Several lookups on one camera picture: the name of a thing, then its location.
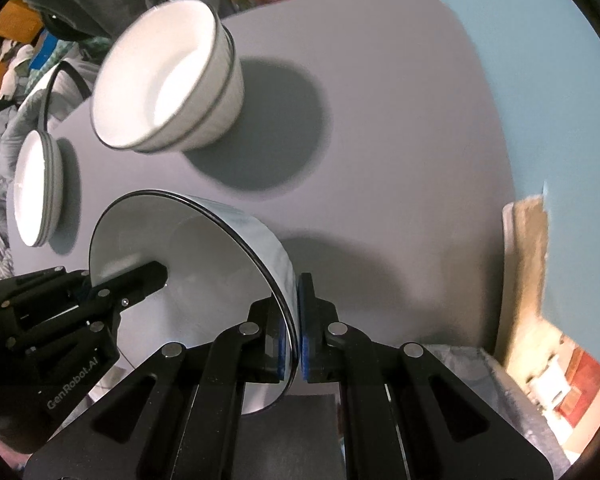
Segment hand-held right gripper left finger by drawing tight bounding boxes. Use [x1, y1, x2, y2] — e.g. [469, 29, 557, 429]
[24, 297, 288, 480]

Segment large white bowl black rim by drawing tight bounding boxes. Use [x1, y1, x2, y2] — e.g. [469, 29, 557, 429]
[87, 189, 301, 416]

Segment white plate with black rim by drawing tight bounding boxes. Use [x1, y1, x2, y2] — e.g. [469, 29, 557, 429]
[35, 132, 61, 246]
[14, 130, 51, 249]
[42, 135, 67, 241]

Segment black office chair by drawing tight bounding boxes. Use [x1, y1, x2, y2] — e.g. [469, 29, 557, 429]
[39, 57, 94, 132]

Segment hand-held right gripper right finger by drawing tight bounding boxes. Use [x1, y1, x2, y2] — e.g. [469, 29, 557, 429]
[299, 273, 552, 480]

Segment small white bowl black rim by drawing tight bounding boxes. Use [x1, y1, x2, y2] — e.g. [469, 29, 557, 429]
[90, 0, 231, 154]
[130, 19, 246, 154]

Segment red box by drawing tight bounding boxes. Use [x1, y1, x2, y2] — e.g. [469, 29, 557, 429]
[554, 349, 600, 427]

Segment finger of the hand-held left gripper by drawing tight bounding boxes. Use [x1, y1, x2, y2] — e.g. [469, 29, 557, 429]
[86, 260, 169, 312]

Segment beige cardboard piece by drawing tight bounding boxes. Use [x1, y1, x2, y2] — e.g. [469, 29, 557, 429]
[500, 194, 552, 367]

